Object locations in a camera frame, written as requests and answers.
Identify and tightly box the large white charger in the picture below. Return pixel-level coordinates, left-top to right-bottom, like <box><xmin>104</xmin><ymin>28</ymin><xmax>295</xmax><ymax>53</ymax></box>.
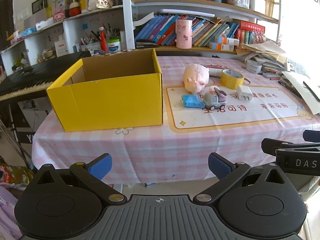
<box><xmin>236</xmin><ymin>85</ymin><xmax>253</xmax><ymax>101</ymax></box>

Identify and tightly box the grey toy truck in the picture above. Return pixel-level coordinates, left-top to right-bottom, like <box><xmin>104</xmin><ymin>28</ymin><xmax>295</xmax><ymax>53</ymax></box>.
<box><xmin>203</xmin><ymin>86</ymin><xmax>227</xmax><ymax>111</ymax></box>

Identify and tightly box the yellow tape roll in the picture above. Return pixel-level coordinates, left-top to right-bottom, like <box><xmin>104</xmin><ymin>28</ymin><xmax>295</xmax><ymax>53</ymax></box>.
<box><xmin>220</xmin><ymin>69</ymin><xmax>245</xmax><ymax>90</ymax></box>

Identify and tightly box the blue plastic packet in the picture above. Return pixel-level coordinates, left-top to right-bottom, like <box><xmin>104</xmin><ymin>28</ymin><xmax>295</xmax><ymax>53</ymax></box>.
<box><xmin>181</xmin><ymin>94</ymin><xmax>205</xmax><ymax>108</ymax></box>

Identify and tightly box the pink plush pig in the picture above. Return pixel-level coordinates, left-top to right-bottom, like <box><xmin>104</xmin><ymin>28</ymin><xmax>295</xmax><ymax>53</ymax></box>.
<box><xmin>182</xmin><ymin>64</ymin><xmax>209</xmax><ymax>94</ymax></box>

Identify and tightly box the white spray bottle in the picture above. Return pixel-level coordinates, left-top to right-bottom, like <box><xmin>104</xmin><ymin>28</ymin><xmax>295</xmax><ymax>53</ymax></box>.
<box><xmin>206</xmin><ymin>65</ymin><xmax>224</xmax><ymax>77</ymax></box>

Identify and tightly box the pink checkered tablecloth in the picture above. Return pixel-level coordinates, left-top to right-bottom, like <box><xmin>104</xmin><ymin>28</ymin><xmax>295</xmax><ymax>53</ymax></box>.
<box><xmin>32</xmin><ymin>56</ymin><xmax>319</xmax><ymax>184</ymax></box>

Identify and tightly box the stack of papers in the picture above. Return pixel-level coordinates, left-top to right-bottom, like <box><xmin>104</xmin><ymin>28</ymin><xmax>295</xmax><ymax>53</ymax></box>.
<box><xmin>235</xmin><ymin>41</ymin><xmax>319</xmax><ymax>115</ymax></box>

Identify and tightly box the yellow cardboard box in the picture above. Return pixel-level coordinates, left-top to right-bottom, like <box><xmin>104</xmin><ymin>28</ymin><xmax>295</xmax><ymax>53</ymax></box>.
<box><xmin>46</xmin><ymin>49</ymin><xmax>163</xmax><ymax>132</ymax></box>

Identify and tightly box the black electronic keyboard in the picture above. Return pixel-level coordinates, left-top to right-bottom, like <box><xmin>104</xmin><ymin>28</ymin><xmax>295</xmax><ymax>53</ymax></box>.
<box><xmin>1</xmin><ymin>51</ymin><xmax>91</xmax><ymax>101</ymax></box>

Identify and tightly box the white jar green lid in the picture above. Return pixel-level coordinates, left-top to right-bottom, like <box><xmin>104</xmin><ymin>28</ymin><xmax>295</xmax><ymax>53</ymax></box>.
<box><xmin>107</xmin><ymin>38</ymin><xmax>121</xmax><ymax>53</ymax></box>

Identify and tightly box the pink cylinder cup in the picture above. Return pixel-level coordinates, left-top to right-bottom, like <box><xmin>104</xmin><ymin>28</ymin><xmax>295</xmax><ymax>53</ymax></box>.
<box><xmin>176</xmin><ymin>20</ymin><xmax>193</xmax><ymax>49</ymax></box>

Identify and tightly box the white bookshelf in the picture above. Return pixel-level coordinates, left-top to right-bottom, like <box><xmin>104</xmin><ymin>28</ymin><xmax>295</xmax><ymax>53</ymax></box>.
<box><xmin>1</xmin><ymin>0</ymin><xmax>279</xmax><ymax>74</ymax></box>

